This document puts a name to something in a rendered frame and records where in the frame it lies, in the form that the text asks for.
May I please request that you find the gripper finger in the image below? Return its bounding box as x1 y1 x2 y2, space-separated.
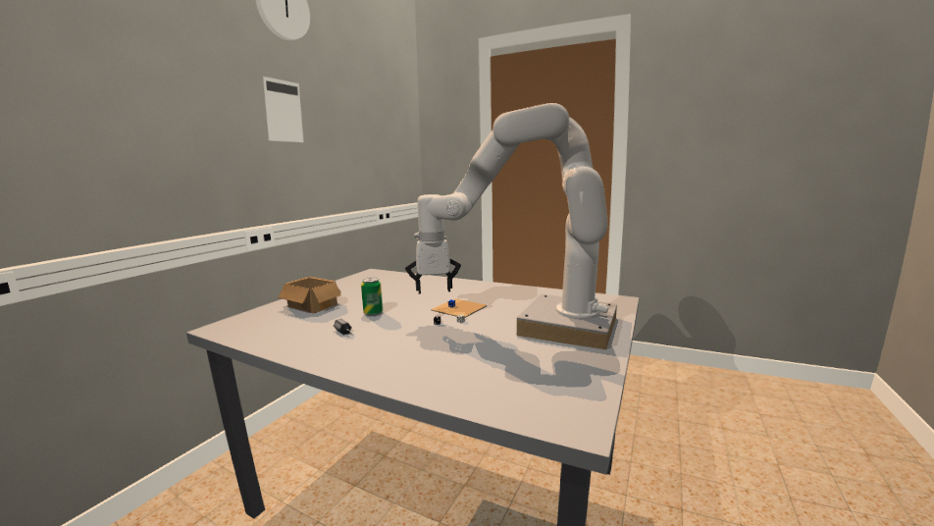
405 260 422 294
447 258 461 292

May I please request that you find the green drink can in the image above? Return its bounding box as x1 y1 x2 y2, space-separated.
361 278 383 316

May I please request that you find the orange flat square mat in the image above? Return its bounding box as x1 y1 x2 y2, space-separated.
431 298 486 317

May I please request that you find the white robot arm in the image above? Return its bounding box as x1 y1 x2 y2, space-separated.
414 103 608 319

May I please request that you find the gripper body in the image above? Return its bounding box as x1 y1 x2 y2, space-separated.
416 239 450 275

